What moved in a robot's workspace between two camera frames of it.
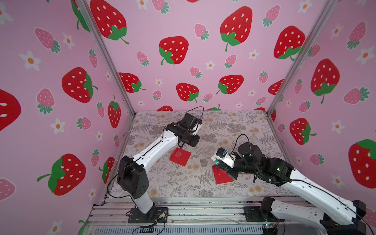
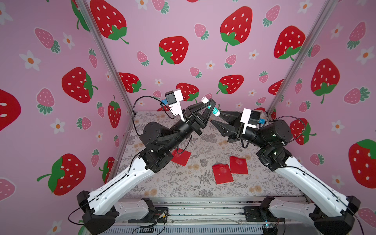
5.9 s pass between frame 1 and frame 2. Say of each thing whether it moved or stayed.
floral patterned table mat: stayed
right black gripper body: moved
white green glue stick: moved
